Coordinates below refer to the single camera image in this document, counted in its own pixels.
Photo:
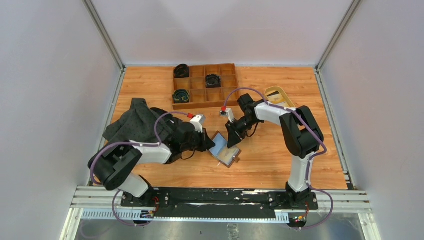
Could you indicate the black coiled belt top-left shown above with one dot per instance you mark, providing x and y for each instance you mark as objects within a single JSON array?
[{"x": 181, "y": 71}]

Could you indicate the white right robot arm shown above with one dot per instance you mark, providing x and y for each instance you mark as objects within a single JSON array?
[{"x": 302, "y": 137}]

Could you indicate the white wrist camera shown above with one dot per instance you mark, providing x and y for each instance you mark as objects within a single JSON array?
[
  {"x": 227, "y": 112},
  {"x": 197, "y": 121}
]

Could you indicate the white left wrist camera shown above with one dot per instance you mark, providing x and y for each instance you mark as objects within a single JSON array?
[{"x": 197, "y": 121}]

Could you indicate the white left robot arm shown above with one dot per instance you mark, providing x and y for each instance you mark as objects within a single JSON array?
[{"x": 113, "y": 165}]

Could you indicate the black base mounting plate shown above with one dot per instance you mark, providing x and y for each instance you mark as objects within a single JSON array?
[{"x": 218, "y": 203}]

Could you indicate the wooden compartment tray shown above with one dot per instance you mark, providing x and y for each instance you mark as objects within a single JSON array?
[{"x": 204, "y": 86}]

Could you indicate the yellow oval card tray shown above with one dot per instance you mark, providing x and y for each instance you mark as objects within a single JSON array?
[{"x": 279, "y": 89}]

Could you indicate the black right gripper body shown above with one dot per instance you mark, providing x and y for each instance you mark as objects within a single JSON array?
[{"x": 243, "y": 124}]

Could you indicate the black-green coiled belt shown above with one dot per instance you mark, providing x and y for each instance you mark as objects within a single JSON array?
[{"x": 181, "y": 96}]

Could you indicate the credit cards in tray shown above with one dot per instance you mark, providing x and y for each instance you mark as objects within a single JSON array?
[{"x": 277, "y": 98}]

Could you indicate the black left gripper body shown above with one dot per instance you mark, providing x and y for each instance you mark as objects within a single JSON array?
[{"x": 195, "y": 143}]

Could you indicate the brown leather card holder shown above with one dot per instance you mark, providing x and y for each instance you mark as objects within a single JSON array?
[{"x": 221, "y": 142}]

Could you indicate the black coiled belt middle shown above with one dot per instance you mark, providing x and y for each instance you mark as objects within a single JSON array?
[{"x": 212, "y": 81}]

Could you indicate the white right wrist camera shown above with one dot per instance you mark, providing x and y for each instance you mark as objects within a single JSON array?
[{"x": 227, "y": 112}]

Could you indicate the dark grey dotted cloth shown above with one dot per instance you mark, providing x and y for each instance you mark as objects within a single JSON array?
[{"x": 136, "y": 124}]

